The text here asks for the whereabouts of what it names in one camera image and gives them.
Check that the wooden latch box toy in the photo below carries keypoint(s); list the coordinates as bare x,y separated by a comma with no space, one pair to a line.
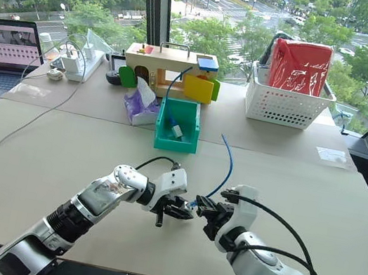
172,64

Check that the clear plastic sheet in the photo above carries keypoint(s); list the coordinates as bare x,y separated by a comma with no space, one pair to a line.
97,42

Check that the dark window pillar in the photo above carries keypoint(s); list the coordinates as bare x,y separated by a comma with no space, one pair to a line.
156,1

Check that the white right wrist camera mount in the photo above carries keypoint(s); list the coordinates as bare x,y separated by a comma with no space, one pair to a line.
246,209

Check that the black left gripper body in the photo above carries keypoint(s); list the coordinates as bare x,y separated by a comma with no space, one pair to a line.
163,208

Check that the green plastic bin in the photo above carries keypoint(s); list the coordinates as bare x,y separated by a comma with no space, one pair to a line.
173,144

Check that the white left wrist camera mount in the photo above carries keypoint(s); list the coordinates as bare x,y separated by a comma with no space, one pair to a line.
172,182

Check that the black handheld controller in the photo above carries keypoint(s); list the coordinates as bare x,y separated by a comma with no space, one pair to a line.
115,68

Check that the dark blue laptop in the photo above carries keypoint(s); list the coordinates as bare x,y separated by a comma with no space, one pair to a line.
3,52

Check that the black object behind basket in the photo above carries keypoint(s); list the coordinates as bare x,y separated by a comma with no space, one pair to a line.
268,49

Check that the small white rounded case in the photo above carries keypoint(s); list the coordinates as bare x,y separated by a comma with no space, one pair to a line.
54,74

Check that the purple tissue pack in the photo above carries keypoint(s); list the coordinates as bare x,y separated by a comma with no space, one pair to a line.
140,101

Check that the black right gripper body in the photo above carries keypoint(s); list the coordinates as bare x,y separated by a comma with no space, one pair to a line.
218,220

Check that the clear tape patch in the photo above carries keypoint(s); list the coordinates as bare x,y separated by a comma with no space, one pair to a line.
28,90
331,155

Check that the white power strip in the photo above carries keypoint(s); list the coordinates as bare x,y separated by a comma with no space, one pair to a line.
88,63

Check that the red plastic bag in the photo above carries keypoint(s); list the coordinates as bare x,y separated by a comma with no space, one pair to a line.
300,65

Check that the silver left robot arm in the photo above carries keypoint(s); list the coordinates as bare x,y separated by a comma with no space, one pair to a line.
94,200

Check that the white power adapter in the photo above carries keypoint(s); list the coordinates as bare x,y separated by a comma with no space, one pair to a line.
70,61

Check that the white perforated plastic basket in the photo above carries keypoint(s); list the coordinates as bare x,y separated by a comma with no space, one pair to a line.
282,105

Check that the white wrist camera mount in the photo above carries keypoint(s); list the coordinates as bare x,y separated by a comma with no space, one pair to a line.
246,209
172,182

